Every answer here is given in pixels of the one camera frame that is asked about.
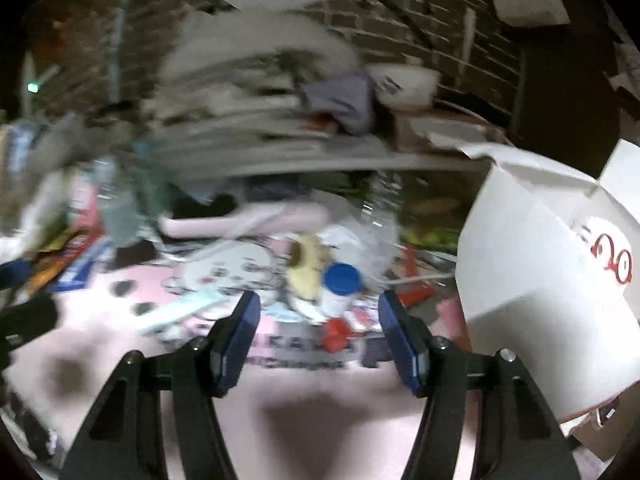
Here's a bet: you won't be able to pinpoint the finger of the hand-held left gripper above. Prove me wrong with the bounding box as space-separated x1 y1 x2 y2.
0 260 36 291
0 292 58 351

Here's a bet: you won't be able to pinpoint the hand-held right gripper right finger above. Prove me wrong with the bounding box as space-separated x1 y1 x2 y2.
377 290 583 480

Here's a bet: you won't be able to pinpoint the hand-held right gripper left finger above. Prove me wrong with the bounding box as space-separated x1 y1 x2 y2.
60 290 262 480

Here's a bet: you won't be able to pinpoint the white bottle with blue cap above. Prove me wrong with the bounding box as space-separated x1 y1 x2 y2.
320 262 363 318

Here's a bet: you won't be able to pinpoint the orange red wrapper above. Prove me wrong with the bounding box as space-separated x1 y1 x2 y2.
395 245 436 308

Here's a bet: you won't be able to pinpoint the blue booklet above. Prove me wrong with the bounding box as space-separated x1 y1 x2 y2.
52 240 113 293

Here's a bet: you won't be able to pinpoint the teal cosmetic tube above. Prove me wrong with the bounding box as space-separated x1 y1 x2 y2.
135 292 236 333

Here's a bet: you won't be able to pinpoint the small red cap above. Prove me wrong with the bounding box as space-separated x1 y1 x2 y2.
321 320 351 353

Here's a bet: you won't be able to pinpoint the pink pad pack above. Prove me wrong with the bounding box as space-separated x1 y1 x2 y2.
70 180 101 231

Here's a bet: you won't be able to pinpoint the pink printed desk mat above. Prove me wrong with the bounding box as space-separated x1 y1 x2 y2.
0 230 481 480

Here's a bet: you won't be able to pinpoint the yellow plush toy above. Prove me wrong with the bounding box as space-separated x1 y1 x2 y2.
285 232 333 306

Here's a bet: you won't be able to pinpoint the pink hairbrush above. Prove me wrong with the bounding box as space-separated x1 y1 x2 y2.
160 202 331 241

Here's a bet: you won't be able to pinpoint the clear plastic bottle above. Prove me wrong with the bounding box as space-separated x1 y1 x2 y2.
92 157 143 248

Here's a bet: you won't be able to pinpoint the clear plastic wrap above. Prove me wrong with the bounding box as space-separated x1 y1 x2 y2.
345 170 406 281

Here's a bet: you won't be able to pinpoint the teal plastic bottle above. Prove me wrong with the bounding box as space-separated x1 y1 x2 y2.
132 140 173 221

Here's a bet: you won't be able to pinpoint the white light stick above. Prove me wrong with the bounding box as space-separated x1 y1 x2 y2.
25 67 61 96

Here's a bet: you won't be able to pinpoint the stack of books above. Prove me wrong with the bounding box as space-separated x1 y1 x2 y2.
142 60 481 181

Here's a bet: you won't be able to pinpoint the pink flat box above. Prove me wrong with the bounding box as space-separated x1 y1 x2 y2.
395 115 506 148

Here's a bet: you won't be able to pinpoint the purple cloth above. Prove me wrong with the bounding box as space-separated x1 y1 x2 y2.
300 71 381 136

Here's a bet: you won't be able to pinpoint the white panda bowl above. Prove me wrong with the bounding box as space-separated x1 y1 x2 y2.
365 62 442 108

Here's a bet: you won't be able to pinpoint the white fluffy fur piece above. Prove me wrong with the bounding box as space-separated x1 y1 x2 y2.
165 7 361 81

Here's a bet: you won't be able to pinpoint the white paper strip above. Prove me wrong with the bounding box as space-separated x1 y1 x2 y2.
462 7 476 68

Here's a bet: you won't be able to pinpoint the white power cable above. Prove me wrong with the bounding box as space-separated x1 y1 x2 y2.
430 97 511 146

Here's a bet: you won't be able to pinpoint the teal wall pole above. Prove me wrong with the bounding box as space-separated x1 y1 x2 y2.
112 0 138 103

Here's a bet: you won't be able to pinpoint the wall paper sheets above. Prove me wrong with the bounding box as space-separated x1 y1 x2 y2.
605 5 640 106

